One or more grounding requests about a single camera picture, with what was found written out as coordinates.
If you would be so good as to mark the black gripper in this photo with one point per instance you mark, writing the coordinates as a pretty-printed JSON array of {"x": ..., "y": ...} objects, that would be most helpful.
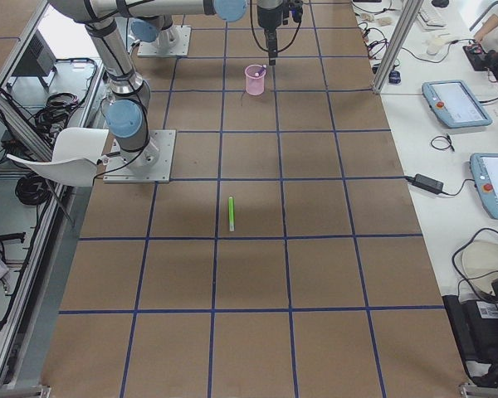
[{"x": 268, "y": 17}]

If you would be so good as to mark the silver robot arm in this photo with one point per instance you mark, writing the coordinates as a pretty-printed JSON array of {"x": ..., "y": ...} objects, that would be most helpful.
[
  {"x": 158, "y": 30},
  {"x": 127, "y": 117}
]

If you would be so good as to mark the pink mesh cup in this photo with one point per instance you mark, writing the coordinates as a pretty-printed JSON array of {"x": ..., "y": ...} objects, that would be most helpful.
[{"x": 254, "y": 85}]

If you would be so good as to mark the green highlighter pen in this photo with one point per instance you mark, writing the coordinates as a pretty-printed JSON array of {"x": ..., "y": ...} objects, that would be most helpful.
[{"x": 231, "y": 214}]

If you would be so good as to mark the blue teach pendant upper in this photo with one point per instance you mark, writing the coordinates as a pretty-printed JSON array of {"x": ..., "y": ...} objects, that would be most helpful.
[{"x": 454, "y": 104}]

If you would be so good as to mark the blue teach pendant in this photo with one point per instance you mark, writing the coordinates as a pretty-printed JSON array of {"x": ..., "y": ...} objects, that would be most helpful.
[
  {"x": 454, "y": 104},
  {"x": 484, "y": 169}
]

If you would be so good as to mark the black power adapter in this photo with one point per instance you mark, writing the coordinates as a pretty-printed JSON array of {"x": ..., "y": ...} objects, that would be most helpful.
[{"x": 425, "y": 183}]

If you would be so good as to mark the blue teach pendant lower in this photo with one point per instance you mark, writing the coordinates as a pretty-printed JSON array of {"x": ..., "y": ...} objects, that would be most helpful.
[{"x": 484, "y": 169}]

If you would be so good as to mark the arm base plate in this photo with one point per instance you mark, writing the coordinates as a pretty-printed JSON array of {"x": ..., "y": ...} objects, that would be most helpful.
[
  {"x": 150, "y": 50},
  {"x": 154, "y": 164}
]

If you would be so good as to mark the aluminium frame post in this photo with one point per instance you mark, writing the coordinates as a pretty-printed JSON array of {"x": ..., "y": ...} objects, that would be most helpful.
[{"x": 408, "y": 15}]

